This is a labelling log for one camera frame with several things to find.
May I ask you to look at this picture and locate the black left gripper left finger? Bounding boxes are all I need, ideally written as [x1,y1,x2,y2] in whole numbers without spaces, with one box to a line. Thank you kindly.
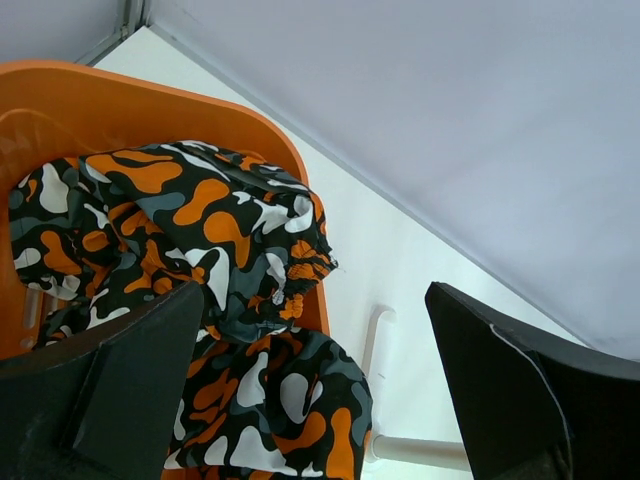
[1,282,203,479]

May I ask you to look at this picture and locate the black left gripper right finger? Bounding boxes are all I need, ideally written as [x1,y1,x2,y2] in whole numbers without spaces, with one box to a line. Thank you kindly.
[425,282,639,479]

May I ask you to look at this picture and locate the camouflage patterned shorts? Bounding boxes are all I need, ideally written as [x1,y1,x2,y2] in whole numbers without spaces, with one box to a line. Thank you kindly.
[8,141,373,479]

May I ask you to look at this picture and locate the white and silver clothes rack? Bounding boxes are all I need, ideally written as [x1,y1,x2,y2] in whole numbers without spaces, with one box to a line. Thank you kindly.
[362,306,471,472]

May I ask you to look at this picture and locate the orange plastic basket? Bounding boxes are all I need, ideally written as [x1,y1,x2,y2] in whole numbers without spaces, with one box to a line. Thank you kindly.
[1,63,307,363]

